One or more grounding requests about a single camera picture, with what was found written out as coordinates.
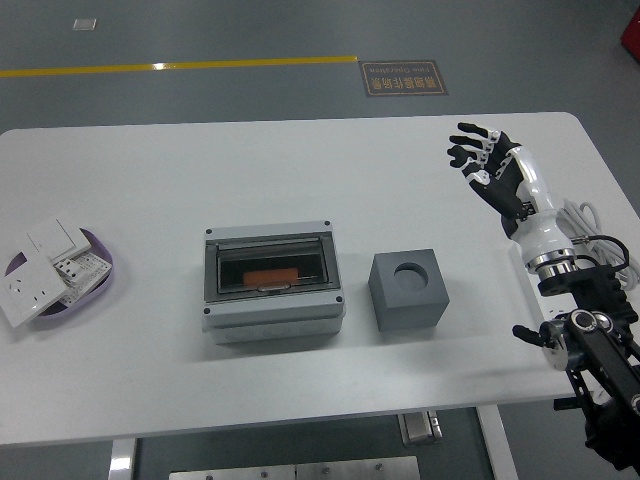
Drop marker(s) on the purple tray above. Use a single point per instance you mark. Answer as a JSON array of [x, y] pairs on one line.
[[75, 312]]

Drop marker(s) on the red cabinet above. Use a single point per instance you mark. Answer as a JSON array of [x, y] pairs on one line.
[[631, 35]]

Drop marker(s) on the brown floor sign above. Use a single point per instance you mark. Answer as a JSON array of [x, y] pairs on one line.
[[404, 78]]

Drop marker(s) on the orange cylinder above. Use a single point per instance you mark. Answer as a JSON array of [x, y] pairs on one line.
[[270, 276]]

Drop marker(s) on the black under-table controller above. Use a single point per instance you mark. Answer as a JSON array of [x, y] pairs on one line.
[[565, 404]]

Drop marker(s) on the white wall socket panel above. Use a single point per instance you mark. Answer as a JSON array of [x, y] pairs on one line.
[[27, 295]]

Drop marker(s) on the grey under-table bracket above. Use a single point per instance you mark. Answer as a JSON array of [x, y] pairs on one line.
[[420, 429]]

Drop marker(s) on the metal base plate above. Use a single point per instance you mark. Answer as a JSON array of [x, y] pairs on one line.
[[295, 470]]

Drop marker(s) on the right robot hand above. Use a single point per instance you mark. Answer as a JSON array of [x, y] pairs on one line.
[[542, 225]]

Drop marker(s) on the white wall switch panel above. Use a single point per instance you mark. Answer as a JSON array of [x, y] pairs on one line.
[[50, 237]]

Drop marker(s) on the grey cube with round hole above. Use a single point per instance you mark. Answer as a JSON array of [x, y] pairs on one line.
[[400, 310]]

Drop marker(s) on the small metal floor plate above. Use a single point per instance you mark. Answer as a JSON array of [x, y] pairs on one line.
[[84, 24]]

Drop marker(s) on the white perforated plastic plate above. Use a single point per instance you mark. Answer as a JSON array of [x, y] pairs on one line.
[[92, 267]]

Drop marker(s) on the white table leg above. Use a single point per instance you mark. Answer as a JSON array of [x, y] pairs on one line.
[[500, 450], [121, 460]]

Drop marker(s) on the grey electrical box with lid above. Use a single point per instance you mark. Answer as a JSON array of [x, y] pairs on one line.
[[270, 312]]

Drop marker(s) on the small white socket module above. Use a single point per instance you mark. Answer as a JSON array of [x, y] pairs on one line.
[[67, 270]]

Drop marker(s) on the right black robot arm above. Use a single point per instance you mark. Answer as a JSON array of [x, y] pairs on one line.
[[595, 290]]

